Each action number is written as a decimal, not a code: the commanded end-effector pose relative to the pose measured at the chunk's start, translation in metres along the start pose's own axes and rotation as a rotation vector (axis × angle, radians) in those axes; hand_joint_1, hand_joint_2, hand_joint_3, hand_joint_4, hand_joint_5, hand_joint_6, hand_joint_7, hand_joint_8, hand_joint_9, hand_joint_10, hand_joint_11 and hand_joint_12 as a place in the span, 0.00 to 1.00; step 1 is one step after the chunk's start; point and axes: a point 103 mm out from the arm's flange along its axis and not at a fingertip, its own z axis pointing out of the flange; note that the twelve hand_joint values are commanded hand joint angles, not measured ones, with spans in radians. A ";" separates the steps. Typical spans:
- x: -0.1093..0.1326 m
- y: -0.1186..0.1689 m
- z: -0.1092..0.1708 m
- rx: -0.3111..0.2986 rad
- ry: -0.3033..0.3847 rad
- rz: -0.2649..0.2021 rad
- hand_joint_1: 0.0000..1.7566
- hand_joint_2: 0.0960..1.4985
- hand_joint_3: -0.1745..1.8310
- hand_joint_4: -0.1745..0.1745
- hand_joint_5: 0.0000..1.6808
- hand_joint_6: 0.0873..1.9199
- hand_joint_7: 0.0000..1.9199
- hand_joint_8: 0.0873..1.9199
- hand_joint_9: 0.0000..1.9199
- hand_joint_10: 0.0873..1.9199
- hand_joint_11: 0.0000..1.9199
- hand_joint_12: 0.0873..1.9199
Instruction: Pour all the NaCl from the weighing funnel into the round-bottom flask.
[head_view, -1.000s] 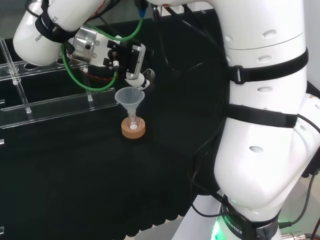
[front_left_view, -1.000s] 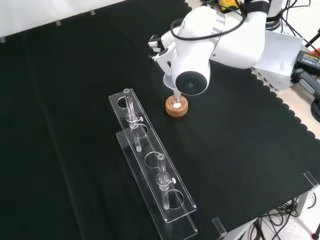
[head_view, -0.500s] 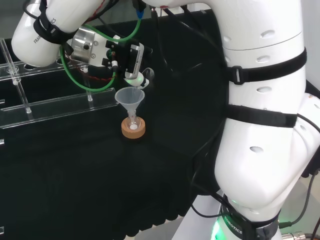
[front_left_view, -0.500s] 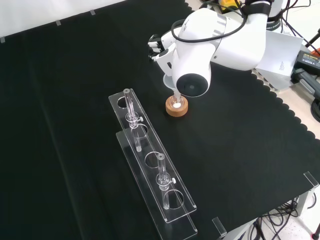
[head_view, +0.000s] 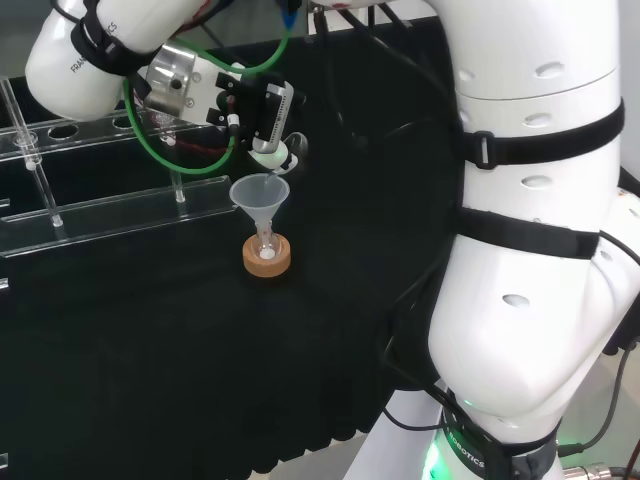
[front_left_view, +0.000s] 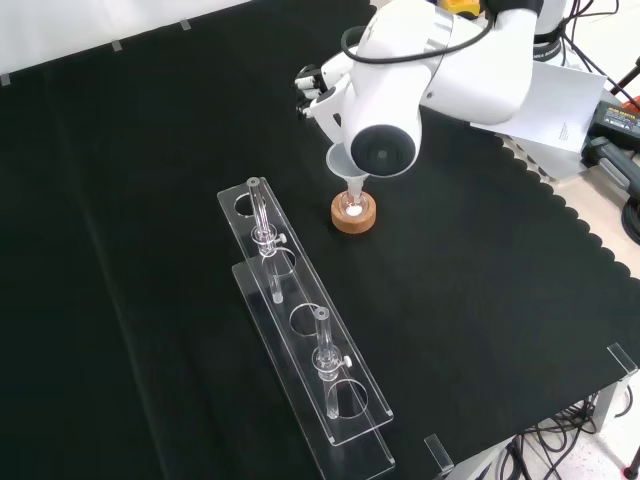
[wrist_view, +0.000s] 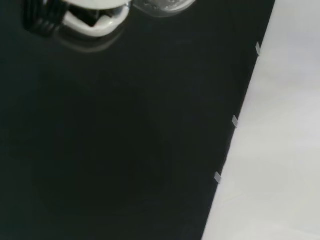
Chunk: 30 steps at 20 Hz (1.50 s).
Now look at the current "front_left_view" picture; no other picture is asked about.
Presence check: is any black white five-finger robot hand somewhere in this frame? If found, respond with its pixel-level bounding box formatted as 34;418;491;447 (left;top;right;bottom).
293;63;330;121

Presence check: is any translucent plastic funnel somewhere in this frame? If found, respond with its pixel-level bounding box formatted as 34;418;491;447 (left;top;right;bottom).
325;144;372;202

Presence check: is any small glass round-bottom flask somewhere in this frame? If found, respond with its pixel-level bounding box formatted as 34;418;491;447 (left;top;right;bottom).
339;190;370;219

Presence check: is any clear acrylic funnel stand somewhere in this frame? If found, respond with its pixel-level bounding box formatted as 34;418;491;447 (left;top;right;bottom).
216;175;397;480

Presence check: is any yellow stop button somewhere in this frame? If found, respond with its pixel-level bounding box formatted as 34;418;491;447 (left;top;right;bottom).
441;0;490;20

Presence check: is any white paper sheet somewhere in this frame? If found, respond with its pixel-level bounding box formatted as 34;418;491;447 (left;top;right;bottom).
482;62;608;154

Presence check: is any pale grey board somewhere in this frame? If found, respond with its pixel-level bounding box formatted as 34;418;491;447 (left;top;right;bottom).
501;132;592;182

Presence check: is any black bench cloth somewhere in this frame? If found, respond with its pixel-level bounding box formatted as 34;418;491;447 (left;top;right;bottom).
0;0;640;480

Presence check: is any black power supply box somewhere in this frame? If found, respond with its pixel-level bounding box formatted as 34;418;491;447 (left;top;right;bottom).
582;98;640;147

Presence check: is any dark grey power adapter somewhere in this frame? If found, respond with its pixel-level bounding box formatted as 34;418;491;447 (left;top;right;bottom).
582;137;640;202

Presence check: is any black tripod leg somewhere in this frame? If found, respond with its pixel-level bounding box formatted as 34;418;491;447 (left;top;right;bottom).
606;53;640;104

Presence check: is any clear acrylic edge clip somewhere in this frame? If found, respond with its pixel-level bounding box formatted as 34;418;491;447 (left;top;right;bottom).
423;433;455;477
606;342;640;377

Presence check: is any white wrist camera shell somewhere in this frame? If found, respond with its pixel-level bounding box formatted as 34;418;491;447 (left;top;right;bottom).
304;82;352;149

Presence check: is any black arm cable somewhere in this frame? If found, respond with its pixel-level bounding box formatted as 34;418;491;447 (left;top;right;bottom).
340;22;499;65

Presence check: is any cork ring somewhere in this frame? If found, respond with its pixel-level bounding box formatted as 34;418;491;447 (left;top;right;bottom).
330;192;378;234

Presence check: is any black floor cable bundle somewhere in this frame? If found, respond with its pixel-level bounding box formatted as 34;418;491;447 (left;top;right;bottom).
499;394;640;480

